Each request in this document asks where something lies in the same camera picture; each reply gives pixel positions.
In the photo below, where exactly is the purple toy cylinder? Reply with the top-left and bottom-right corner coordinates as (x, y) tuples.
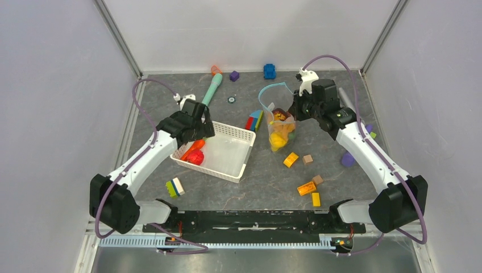
(340, 124), (374, 167)

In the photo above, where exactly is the tan wooden cube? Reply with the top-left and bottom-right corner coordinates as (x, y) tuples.
(312, 175), (324, 186)
(302, 155), (314, 166)

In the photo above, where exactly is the clear zip top bag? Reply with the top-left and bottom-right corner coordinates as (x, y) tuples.
(258, 82), (296, 152)

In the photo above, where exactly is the tan wooden cube upper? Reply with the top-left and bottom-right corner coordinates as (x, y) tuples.
(302, 155), (314, 166)

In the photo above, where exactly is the orange translucent brick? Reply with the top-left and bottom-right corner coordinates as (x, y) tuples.
(297, 181), (317, 196)

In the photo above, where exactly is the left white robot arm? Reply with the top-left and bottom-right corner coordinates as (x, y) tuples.
(89, 98), (215, 238)

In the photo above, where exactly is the yellow rounded brick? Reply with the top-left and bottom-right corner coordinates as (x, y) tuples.
(283, 152), (299, 168)

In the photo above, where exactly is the orange carrot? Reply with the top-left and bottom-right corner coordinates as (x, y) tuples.
(180, 139), (205, 161)

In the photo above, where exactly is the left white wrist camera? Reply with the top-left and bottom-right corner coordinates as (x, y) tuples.
(173, 93), (196, 110)

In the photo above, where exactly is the purple cube block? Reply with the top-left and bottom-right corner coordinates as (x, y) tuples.
(229, 71), (240, 82)

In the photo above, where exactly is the red blue yellow block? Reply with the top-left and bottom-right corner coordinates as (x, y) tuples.
(244, 110), (264, 132)

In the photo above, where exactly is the green blue white block stack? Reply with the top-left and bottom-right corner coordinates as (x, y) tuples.
(165, 177), (185, 198)

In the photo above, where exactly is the white perforated plastic basket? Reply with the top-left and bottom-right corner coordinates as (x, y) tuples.
(170, 121), (256, 183)

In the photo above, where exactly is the orange crinkled ginger root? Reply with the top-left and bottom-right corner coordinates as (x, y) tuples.
(268, 113), (296, 139)

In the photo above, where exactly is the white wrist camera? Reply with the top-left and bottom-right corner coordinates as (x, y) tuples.
(296, 68), (319, 97)
(173, 93), (196, 110)

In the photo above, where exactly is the orange outline block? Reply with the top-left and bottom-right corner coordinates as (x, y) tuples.
(210, 65), (223, 76)

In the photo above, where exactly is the dark red apple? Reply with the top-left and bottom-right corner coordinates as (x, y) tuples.
(272, 108), (289, 121)

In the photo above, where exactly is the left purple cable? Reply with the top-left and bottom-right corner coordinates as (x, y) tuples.
(94, 78), (209, 256)

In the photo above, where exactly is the red strawberry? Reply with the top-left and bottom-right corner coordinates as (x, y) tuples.
(186, 149), (205, 166)

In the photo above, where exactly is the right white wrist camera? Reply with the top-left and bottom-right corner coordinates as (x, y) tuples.
(296, 68), (319, 97)

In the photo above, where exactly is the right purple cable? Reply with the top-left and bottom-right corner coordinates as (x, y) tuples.
(301, 55), (428, 258)

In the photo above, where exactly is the purple cable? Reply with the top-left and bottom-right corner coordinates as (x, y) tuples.
(301, 55), (428, 258)
(94, 78), (209, 256)

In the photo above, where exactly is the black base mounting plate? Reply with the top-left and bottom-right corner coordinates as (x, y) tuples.
(161, 210), (366, 243)

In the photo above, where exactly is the yellow small brick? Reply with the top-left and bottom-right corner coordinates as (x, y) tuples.
(311, 192), (321, 208)

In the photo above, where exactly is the tan wooden cube lower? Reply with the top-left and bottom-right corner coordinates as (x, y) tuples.
(312, 175), (324, 186)

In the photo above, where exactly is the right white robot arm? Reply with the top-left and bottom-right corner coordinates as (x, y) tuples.
(289, 79), (428, 233)

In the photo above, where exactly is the green cucumber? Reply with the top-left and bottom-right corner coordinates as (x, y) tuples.
(288, 130), (296, 141)

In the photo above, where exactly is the yellow lemon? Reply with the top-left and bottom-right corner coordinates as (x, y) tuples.
(269, 132), (288, 152)

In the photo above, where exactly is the blue toy car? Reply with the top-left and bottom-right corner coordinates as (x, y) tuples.
(263, 63), (276, 80)

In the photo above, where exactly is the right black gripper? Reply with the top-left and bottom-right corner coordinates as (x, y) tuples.
(288, 88), (322, 122)

